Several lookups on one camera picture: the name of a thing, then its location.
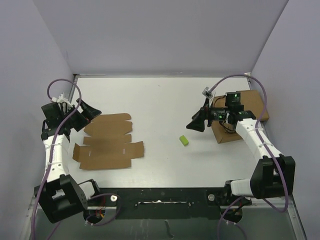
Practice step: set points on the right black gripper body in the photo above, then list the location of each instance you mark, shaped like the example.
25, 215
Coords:
216, 114

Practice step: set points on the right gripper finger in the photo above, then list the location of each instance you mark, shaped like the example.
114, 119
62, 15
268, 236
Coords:
196, 124
202, 113

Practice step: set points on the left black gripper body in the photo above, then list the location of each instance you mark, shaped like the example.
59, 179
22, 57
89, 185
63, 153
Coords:
77, 120

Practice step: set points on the brown cardboard box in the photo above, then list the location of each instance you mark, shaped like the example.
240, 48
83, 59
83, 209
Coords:
108, 144

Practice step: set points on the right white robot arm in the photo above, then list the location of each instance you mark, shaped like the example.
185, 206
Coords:
274, 173

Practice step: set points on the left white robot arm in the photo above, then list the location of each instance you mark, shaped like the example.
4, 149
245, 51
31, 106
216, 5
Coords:
60, 196

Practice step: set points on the green rectangular block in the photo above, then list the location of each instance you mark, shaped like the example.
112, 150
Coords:
184, 141

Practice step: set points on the flat cardboard stack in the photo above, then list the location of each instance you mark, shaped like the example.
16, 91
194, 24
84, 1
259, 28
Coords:
225, 130

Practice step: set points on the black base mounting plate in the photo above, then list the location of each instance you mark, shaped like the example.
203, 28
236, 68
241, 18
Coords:
164, 203

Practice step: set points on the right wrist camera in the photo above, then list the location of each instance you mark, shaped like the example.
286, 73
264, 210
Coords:
208, 93

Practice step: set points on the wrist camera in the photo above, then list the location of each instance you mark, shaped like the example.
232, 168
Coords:
208, 93
60, 99

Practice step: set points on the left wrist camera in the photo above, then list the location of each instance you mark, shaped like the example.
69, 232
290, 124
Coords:
60, 99

